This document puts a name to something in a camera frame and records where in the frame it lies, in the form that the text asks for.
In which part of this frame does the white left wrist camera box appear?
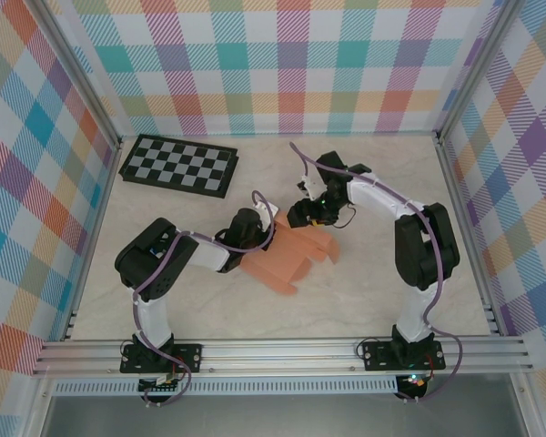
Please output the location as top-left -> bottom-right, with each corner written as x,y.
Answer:
253,201 -> 282,225

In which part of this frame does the thin black cable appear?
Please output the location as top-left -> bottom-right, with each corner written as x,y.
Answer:
355,333 -> 395,361

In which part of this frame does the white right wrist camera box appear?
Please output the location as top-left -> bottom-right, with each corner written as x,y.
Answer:
297,175 -> 323,200

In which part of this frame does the perforated metal cable tray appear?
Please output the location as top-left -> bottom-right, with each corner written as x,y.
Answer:
49,380 -> 404,397

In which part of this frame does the orange paper box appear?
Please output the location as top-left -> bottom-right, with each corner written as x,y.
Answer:
238,213 -> 340,298

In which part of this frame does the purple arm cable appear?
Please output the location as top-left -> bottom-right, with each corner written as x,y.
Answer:
131,189 -> 277,407
288,142 -> 464,404

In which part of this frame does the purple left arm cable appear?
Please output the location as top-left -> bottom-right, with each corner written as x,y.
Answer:
131,189 -> 277,407

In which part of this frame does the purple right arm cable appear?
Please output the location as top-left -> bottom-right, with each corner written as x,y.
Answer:
288,142 -> 464,404

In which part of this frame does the aluminium table side rail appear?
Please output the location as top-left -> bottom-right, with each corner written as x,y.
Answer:
59,138 -> 123,342
434,131 -> 506,338

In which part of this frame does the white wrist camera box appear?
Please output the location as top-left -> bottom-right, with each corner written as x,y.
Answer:
253,201 -> 282,225
297,175 -> 323,200

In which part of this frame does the black grey chessboard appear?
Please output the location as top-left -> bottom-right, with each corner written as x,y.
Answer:
117,133 -> 241,199

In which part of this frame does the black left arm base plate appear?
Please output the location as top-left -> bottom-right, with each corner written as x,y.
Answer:
120,343 -> 204,374

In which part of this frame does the aluminium mounting rail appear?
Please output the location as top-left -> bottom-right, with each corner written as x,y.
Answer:
30,336 -> 536,378

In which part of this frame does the aluminium frame post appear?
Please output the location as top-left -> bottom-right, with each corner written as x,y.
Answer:
434,0 -> 518,142
35,0 -> 123,149

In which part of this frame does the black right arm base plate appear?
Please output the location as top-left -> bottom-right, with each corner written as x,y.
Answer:
362,340 -> 446,372

